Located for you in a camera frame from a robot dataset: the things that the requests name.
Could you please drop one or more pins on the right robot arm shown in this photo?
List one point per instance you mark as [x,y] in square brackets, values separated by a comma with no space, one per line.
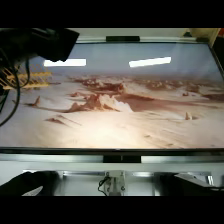
[186,186]

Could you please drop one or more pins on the silver frame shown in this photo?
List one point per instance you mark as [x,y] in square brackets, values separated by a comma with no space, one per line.
[83,160]

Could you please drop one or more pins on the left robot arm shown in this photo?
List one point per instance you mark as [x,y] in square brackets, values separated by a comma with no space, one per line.
[50,41]

